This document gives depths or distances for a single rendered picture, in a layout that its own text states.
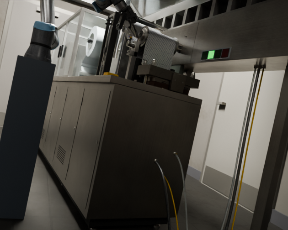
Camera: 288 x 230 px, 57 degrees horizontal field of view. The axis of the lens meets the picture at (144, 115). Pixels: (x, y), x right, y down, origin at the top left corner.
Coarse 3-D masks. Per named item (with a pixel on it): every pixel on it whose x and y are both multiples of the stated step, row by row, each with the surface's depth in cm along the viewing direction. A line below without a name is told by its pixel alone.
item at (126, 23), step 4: (124, 8) 174; (128, 8) 177; (120, 12) 175; (128, 12) 178; (132, 12) 179; (128, 16) 178; (132, 16) 177; (136, 16) 180; (128, 20) 176; (132, 20) 179; (136, 20) 179; (124, 24) 183; (128, 24) 178
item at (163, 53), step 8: (152, 40) 182; (144, 48) 180; (152, 48) 183; (160, 48) 186; (168, 48) 189; (144, 56) 180; (152, 56) 183; (160, 56) 186; (168, 56) 190; (160, 64) 187; (168, 64) 190
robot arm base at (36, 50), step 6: (30, 42) 153; (36, 42) 150; (30, 48) 151; (36, 48) 150; (42, 48) 151; (48, 48) 154; (24, 54) 152; (30, 54) 149; (36, 54) 149; (42, 54) 151; (48, 54) 155; (42, 60) 151; (48, 60) 154
